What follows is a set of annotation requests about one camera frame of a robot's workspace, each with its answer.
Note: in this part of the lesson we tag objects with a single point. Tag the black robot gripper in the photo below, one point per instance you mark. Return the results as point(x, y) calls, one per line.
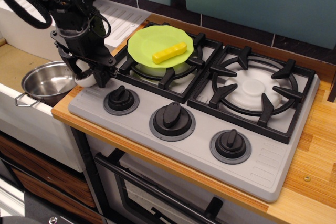
point(86, 45)

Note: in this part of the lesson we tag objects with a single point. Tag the white toy mushroom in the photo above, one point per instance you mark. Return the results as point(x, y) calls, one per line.
point(86, 78)

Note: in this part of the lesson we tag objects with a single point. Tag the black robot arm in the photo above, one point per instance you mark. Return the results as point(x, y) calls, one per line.
point(65, 14)

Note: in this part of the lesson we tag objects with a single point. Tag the stainless steel pot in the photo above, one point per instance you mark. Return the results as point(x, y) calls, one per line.
point(47, 84)

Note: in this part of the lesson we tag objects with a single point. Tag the lime green plate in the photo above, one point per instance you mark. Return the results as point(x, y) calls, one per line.
point(157, 38)

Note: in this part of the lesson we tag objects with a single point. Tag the white toy sink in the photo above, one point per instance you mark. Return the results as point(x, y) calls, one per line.
point(21, 117)

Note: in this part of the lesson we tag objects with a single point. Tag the black left stove knob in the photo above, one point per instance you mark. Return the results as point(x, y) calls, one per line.
point(121, 101)

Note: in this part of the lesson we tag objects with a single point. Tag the black stove knob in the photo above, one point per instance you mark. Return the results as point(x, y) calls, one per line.
point(230, 147)
point(172, 123)
point(121, 101)

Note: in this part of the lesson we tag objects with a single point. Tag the black left burner grate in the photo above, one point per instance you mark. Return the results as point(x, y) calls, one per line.
point(205, 51)

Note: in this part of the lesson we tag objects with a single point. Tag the white left burner cap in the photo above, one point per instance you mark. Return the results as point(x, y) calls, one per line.
point(181, 70)

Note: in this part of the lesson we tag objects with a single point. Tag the white burner cap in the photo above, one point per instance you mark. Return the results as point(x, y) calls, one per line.
point(181, 70)
point(251, 85)

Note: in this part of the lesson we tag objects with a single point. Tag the black middle stove knob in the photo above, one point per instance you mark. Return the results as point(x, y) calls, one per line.
point(172, 123)

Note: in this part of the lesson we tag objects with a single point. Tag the wooden drawer front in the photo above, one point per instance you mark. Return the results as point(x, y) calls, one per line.
point(50, 180)

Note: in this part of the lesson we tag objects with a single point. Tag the grey toy stovetop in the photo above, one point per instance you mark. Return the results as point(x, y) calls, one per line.
point(262, 175)

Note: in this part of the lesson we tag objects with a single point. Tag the black right stove knob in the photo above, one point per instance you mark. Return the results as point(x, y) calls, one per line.
point(230, 147)

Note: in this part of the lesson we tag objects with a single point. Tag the white right burner cap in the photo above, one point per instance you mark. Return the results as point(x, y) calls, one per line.
point(251, 85)

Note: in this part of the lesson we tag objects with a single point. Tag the black oven door handle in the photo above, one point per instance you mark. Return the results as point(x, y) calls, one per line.
point(155, 191)

